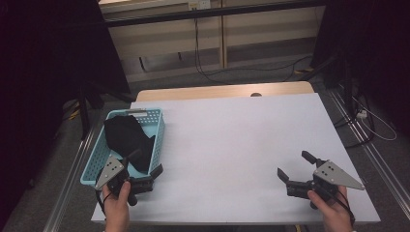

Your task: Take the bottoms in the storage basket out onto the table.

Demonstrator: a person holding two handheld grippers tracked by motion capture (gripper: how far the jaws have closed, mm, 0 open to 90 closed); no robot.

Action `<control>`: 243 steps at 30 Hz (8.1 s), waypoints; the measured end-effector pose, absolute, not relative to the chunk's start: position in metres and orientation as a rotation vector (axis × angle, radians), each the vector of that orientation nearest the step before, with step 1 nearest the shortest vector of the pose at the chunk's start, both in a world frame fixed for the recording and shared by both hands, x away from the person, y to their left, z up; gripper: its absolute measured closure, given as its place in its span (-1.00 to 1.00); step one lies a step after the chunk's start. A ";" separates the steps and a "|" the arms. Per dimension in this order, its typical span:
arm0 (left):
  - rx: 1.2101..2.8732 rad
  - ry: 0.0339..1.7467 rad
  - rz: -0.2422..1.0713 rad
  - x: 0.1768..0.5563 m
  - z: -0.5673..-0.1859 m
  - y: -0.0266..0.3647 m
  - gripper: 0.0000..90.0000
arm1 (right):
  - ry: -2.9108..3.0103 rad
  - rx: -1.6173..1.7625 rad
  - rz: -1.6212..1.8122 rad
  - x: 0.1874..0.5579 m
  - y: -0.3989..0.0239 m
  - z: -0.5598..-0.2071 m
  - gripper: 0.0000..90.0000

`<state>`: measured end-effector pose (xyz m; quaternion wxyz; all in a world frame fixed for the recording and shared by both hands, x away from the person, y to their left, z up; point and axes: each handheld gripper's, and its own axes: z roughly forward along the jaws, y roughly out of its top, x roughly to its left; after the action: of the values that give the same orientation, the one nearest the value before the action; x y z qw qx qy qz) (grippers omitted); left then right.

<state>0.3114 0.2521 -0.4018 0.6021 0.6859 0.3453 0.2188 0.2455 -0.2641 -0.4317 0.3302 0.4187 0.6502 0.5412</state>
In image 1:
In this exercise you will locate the white power plug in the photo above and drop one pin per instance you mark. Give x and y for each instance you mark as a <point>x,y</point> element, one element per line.
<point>361,113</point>

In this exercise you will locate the aluminium floor rail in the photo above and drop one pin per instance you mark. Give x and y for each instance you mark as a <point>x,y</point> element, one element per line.
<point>69,180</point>
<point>386,167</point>

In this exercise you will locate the white wall outlet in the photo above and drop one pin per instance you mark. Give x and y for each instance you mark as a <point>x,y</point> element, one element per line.
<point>199,4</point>

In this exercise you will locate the white table cover board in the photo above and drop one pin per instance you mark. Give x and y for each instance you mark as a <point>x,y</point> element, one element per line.
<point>225,145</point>

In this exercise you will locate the beige wooden cabinet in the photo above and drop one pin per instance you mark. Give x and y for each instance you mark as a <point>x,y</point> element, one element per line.
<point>167,35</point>

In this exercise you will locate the black short pants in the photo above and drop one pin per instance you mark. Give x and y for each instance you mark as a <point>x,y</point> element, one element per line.
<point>125,138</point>

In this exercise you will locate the person's left hand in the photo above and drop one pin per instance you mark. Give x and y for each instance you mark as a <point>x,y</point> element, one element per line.
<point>116,212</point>

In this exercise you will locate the black curtain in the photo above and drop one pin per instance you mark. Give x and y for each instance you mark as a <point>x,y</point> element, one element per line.
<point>38,80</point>
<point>380,48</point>

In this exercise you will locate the light blue plastic basket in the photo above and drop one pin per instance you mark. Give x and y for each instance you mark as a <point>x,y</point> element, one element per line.
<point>154,129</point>

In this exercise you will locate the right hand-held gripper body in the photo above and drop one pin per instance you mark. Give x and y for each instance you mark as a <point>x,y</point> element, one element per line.
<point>335,175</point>

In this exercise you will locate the round grey table grommet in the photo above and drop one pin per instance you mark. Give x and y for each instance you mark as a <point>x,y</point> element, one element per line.
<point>256,94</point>

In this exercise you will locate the light wooden table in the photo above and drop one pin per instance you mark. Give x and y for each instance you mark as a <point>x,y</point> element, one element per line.
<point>209,92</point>

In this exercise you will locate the black horizontal bar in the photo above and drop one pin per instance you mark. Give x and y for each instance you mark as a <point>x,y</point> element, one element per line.
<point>209,13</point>

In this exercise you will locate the person's right hand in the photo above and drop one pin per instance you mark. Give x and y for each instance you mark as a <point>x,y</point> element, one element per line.
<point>335,216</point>

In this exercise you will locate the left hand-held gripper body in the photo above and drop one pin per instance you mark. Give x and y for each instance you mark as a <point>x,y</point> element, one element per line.
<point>109,170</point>

